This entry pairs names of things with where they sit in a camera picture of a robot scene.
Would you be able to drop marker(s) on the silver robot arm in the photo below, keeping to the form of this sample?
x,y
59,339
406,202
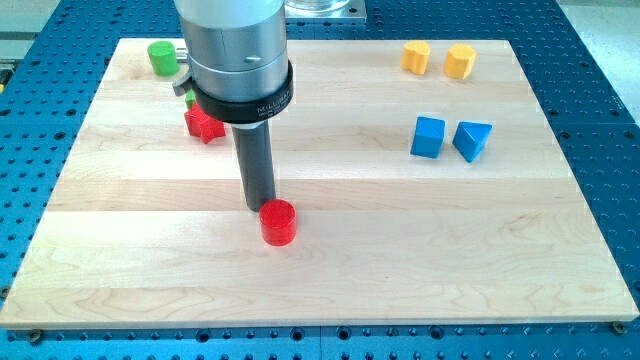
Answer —
x,y
241,75

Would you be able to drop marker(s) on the blue perforated table plate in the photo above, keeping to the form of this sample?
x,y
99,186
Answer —
x,y
51,91

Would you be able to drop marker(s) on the blue cube block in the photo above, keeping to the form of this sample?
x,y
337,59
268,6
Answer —
x,y
428,137

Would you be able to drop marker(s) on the green cylinder block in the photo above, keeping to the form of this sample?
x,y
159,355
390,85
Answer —
x,y
162,56

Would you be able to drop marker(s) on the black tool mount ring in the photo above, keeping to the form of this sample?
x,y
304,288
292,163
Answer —
x,y
239,112

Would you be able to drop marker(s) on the small green block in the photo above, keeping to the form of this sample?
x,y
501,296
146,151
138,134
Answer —
x,y
190,99

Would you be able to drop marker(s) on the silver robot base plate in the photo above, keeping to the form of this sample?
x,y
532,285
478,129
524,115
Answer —
x,y
332,11

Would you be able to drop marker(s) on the blue triangular prism block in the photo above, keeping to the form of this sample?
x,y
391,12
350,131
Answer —
x,y
470,139

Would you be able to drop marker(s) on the red star block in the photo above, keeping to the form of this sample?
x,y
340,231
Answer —
x,y
203,126

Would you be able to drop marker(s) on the wooden board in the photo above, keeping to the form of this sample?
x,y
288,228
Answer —
x,y
147,226

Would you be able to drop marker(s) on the yellow heart block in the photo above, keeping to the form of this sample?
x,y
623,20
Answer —
x,y
415,56

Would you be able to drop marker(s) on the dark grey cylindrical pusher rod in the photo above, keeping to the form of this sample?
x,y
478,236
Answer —
x,y
253,149

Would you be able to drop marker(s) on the red cylinder block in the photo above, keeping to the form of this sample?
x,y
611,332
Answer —
x,y
278,222

